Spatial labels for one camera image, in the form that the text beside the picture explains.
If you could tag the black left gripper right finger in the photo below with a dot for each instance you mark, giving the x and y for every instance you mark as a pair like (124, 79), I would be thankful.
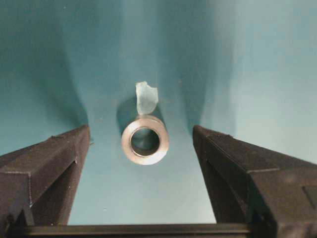
(274, 193)

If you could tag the silver metal washer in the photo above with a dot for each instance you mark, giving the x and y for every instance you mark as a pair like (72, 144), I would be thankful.
(145, 140)

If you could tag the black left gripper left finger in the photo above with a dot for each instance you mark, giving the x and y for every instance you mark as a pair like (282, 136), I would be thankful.
(38, 183)

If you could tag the tape piece near washer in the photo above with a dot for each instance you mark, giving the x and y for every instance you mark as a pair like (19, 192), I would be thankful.
(147, 98)

